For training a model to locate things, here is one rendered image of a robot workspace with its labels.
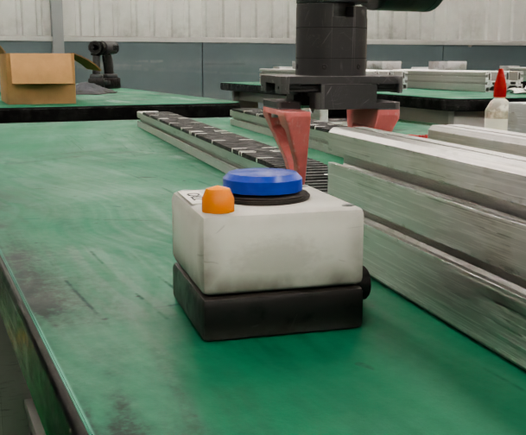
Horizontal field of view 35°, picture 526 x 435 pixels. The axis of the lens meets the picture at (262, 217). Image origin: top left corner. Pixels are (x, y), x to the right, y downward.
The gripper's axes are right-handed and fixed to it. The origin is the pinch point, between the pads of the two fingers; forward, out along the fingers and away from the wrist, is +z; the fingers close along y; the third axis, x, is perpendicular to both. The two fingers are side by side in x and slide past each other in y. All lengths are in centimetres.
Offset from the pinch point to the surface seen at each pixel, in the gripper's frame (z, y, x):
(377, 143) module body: -5.8, -4.8, -20.6
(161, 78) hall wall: 26, 164, 1106
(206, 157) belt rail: 2.2, -1.9, 38.8
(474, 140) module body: -5.7, 2.5, -18.8
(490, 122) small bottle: -2, 37, 37
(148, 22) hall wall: -50, 149, 1106
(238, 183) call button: -4.7, -14.3, -26.0
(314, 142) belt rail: 2, 17, 52
